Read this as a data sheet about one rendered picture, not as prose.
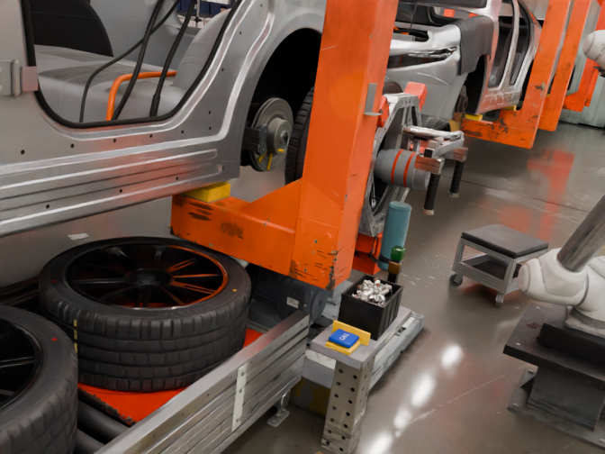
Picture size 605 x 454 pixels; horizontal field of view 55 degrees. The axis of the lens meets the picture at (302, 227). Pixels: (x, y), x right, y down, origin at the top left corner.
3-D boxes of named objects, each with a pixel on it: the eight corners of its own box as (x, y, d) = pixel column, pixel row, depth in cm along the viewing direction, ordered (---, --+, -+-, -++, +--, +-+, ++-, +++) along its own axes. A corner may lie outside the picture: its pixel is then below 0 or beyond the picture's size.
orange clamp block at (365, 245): (358, 228, 232) (354, 249, 234) (376, 233, 229) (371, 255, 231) (365, 226, 239) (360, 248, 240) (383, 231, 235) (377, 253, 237)
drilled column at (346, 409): (333, 430, 204) (352, 324, 191) (358, 442, 200) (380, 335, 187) (320, 445, 196) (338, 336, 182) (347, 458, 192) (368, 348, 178)
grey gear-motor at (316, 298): (239, 313, 258) (247, 240, 247) (321, 348, 241) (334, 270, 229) (213, 329, 243) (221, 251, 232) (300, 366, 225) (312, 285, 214)
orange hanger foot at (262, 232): (196, 224, 231) (203, 139, 220) (311, 263, 209) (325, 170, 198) (168, 234, 217) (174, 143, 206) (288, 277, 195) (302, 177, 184)
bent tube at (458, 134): (416, 130, 240) (421, 104, 236) (462, 139, 231) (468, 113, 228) (401, 133, 225) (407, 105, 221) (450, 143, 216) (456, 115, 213)
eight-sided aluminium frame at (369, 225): (392, 213, 262) (416, 91, 245) (406, 217, 259) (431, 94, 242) (340, 243, 216) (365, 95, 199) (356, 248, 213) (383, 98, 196)
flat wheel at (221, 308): (108, 278, 232) (109, 222, 224) (266, 313, 221) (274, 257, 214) (-10, 362, 170) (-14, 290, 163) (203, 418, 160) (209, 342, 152)
